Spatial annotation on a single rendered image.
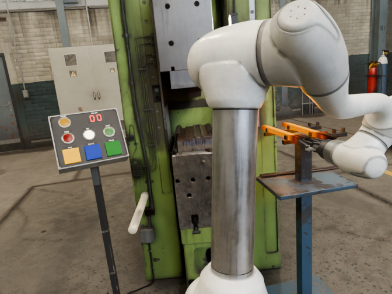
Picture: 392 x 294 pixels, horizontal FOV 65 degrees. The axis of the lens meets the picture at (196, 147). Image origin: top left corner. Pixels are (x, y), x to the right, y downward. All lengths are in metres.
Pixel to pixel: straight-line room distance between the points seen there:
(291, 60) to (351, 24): 9.03
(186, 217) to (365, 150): 1.09
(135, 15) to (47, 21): 6.02
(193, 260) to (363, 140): 1.25
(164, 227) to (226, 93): 1.54
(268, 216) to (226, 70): 1.57
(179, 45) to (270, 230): 1.30
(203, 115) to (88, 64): 4.99
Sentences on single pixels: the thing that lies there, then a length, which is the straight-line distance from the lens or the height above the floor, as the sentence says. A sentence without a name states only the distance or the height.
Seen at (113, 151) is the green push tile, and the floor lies 0.99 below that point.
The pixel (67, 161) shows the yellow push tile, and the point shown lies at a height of 0.99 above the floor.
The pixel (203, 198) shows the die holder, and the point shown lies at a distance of 1.77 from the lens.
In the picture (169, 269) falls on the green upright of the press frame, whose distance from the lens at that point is 2.24.
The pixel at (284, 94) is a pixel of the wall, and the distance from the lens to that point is 8.53.
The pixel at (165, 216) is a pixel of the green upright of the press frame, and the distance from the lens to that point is 2.04.
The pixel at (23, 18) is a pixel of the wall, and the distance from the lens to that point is 7.95.
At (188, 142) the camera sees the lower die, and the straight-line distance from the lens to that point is 1.73.
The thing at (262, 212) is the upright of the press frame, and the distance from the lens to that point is 2.08.
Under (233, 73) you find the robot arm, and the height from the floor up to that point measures 1.33.
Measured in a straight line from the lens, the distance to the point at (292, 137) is 1.39.
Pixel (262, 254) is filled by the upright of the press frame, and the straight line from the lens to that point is 2.22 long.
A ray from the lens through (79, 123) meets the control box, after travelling 1.66.
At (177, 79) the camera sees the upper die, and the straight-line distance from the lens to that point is 1.69.
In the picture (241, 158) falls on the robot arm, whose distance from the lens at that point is 0.65.
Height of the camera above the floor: 1.34
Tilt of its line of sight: 13 degrees down
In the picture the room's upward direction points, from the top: 5 degrees counter-clockwise
